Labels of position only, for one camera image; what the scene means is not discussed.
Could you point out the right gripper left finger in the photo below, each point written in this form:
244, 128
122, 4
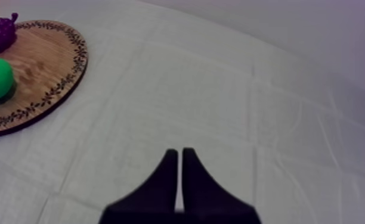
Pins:
157, 197

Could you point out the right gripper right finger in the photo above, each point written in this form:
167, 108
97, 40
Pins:
207, 200

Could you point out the round wooden board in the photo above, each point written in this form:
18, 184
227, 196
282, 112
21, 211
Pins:
44, 75

